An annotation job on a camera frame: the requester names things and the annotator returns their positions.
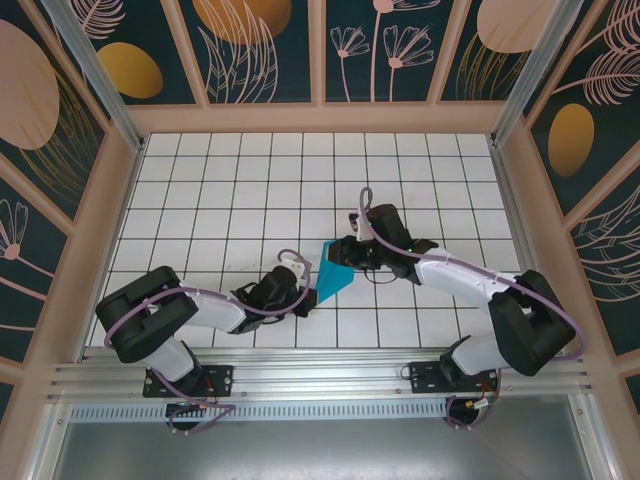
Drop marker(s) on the grey metal sheet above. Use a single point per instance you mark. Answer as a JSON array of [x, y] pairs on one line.
[[320, 450]]

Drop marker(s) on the aluminium corner post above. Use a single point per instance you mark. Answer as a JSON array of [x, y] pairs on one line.
[[100, 85], [530, 65]]

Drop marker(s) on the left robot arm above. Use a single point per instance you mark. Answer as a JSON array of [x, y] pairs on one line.
[[215, 312]]

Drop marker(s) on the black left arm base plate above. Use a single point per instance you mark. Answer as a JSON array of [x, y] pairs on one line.
[[220, 380]]

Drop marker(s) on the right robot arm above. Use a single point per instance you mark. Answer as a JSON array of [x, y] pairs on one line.
[[465, 280]]

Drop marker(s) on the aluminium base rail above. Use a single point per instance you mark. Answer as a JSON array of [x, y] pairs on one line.
[[320, 372]]

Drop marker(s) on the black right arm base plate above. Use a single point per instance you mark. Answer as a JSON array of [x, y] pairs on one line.
[[425, 377]]

